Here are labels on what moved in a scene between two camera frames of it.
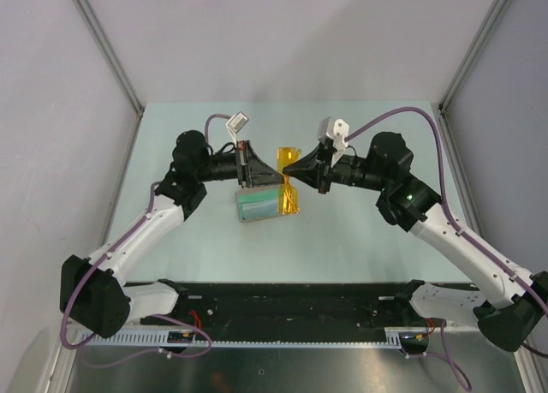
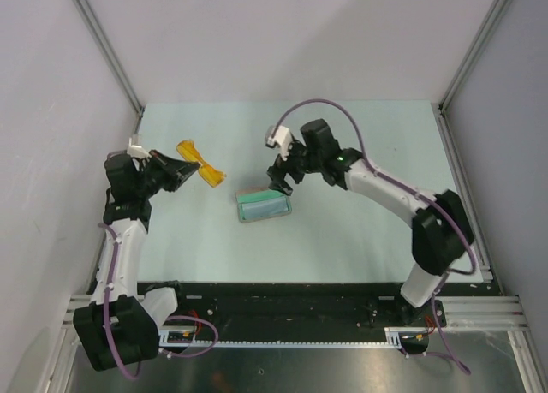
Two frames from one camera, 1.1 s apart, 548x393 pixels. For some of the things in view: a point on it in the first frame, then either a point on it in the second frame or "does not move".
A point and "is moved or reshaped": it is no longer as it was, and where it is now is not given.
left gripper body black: (228, 166) to (153, 178)
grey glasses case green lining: (258, 204) does not move
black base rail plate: (281, 306) does not move
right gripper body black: (351, 170) to (299, 163)
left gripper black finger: (257, 169) to (177, 171)
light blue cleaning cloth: (259, 209) does not move
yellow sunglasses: (288, 194) is moved or reshaped
